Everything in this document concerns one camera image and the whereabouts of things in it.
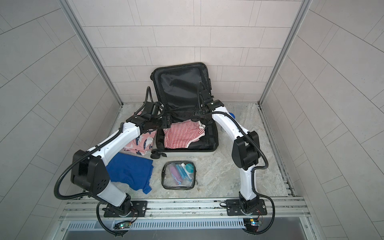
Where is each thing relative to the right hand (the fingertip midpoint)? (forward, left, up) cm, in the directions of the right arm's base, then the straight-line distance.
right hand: (197, 112), depth 91 cm
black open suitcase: (+19, +13, +7) cm, 24 cm away
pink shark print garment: (-13, +35, -12) cm, 39 cm away
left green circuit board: (-53, +35, -12) cm, 64 cm away
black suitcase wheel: (-20, +26, -11) cm, 35 cm away
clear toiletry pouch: (-32, +12, -14) cm, 37 cm away
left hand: (-6, +16, +2) cm, 17 cm away
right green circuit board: (-55, -22, -18) cm, 61 cm away
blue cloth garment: (-29, +35, -13) cm, 47 cm away
